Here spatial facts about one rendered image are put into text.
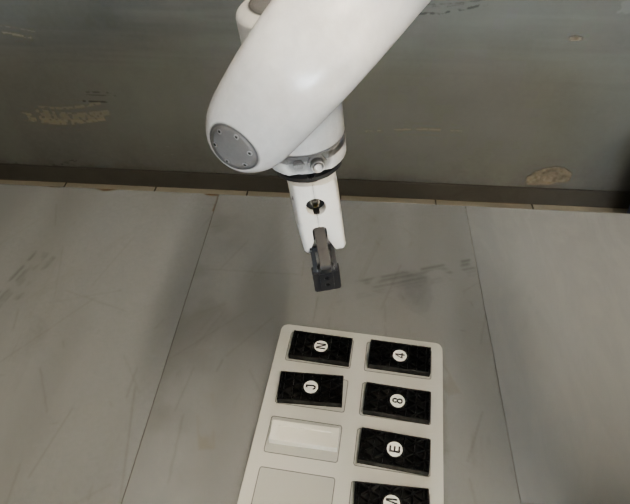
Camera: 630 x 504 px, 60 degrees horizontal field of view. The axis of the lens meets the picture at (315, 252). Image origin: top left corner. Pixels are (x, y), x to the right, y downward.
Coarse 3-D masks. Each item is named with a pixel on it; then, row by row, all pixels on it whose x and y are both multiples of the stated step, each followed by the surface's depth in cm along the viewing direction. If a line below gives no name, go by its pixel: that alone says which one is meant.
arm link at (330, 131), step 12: (252, 0) 47; (264, 0) 46; (240, 12) 46; (252, 12) 45; (240, 24) 45; (252, 24) 44; (240, 36) 47; (336, 108) 51; (324, 120) 50; (336, 120) 52; (312, 132) 51; (324, 132) 51; (336, 132) 53; (300, 144) 52; (312, 144) 52; (324, 144) 52; (288, 156) 53; (300, 156) 53
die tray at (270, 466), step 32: (288, 352) 90; (352, 352) 90; (352, 384) 86; (384, 384) 86; (416, 384) 86; (288, 416) 82; (320, 416) 82; (352, 416) 82; (256, 448) 78; (288, 448) 78; (352, 448) 78; (256, 480) 75; (288, 480) 75; (320, 480) 75; (352, 480) 75; (384, 480) 75; (416, 480) 75
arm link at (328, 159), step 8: (344, 136) 55; (336, 144) 54; (344, 144) 55; (328, 152) 53; (336, 152) 54; (344, 152) 56; (288, 160) 53; (296, 160) 53; (304, 160) 54; (312, 160) 53; (320, 160) 53; (328, 160) 54; (336, 160) 55; (280, 168) 55; (288, 168) 54; (296, 168) 54; (304, 168) 54; (312, 168) 53; (320, 168) 53; (328, 168) 55
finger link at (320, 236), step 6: (318, 228) 59; (324, 228) 59; (318, 234) 59; (324, 234) 59; (318, 240) 58; (324, 240) 58; (318, 246) 58; (324, 246) 58; (318, 252) 58; (324, 252) 58; (324, 258) 58; (324, 264) 58; (330, 264) 58; (324, 270) 58; (330, 270) 59
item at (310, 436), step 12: (276, 420) 80; (276, 432) 79; (288, 432) 79; (300, 432) 79; (312, 432) 79; (324, 432) 79; (336, 432) 79; (288, 444) 78; (300, 444) 78; (312, 444) 77; (324, 444) 77; (336, 444) 77
